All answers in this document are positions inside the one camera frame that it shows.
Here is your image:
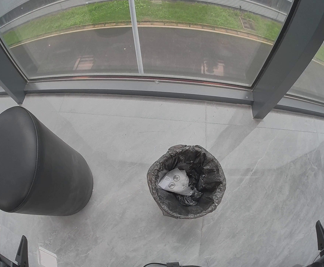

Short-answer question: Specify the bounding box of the black plastic bag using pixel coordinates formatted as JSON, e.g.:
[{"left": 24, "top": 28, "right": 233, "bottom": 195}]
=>
[{"left": 147, "top": 144, "right": 227, "bottom": 220}]

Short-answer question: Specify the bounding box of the dark grey round chair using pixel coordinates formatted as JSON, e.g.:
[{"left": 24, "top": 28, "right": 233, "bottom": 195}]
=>
[{"left": 0, "top": 106, "right": 93, "bottom": 216}]

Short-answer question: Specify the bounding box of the window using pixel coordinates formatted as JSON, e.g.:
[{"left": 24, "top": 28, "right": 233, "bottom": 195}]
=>
[{"left": 0, "top": 0, "right": 324, "bottom": 120}]

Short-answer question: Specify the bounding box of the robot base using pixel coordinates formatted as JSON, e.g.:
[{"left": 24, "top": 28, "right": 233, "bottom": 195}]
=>
[{"left": 143, "top": 261, "right": 196, "bottom": 267}]

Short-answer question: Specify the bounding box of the white printed wrapper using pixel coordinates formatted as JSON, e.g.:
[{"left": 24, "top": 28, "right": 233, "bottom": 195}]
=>
[{"left": 158, "top": 168, "right": 196, "bottom": 196}]

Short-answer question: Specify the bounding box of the crumpled black plastic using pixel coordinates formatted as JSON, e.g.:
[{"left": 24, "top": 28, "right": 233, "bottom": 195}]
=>
[{"left": 176, "top": 189, "right": 204, "bottom": 207}]

